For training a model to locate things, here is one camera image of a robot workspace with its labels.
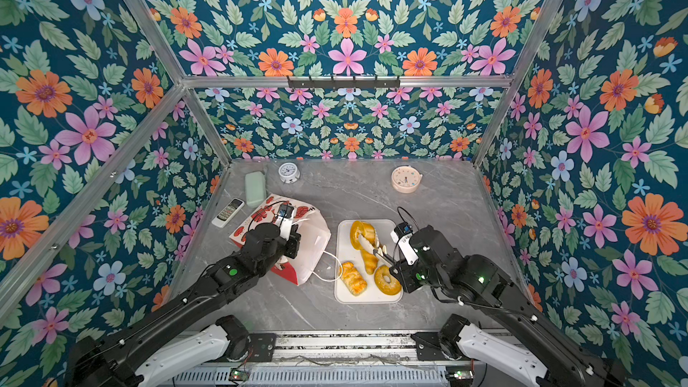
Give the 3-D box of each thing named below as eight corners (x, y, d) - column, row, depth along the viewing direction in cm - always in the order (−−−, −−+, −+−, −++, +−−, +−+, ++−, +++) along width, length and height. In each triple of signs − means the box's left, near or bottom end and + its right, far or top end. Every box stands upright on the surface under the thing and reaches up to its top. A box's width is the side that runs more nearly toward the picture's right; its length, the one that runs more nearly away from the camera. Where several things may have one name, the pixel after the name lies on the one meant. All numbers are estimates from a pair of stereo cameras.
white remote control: (212, 224, 102) (209, 221, 100) (237, 200, 109) (235, 196, 107) (220, 228, 100) (218, 225, 99) (245, 204, 108) (243, 200, 106)
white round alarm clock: (279, 183, 114) (276, 176, 110) (282, 169, 119) (280, 162, 116) (297, 183, 114) (295, 176, 110) (300, 169, 119) (298, 162, 116)
